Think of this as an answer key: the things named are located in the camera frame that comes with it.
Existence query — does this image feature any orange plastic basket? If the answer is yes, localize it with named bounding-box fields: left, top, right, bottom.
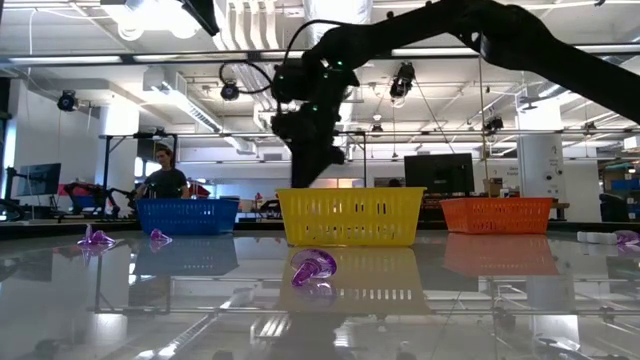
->
left=439, top=197, right=555, bottom=236

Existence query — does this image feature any large black monitor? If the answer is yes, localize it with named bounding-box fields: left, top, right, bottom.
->
left=403, top=152, right=475, bottom=195

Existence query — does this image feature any person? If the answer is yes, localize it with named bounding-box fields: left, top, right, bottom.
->
left=135, top=145, right=191, bottom=200

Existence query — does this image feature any red black background robot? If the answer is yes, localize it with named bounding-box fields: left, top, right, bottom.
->
left=62, top=180, right=136, bottom=219

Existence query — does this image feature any slanted silver ventilation duct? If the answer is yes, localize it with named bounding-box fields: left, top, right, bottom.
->
left=517, top=74, right=586, bottom=109

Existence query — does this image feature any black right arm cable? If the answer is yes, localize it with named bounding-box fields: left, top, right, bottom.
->
left=218, top=18, right=361, bottom=96

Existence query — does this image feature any blue plastic basket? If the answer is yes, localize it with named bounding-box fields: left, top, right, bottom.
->
left=135, top=198, right=241, bottom=237

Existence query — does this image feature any yellow plastic basket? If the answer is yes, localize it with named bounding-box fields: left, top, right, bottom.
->
left=274, top=187, right=427, bottom=247

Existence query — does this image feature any black office chair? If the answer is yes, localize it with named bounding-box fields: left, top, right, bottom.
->
left=599, top=192, right=629, bottom=224

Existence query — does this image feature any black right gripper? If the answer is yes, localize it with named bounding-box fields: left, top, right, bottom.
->
left=272, top=103, right=352, bottom=190

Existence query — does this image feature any small black monitor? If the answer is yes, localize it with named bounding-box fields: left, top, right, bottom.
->
left=17, top=163, right=62, bottom=197

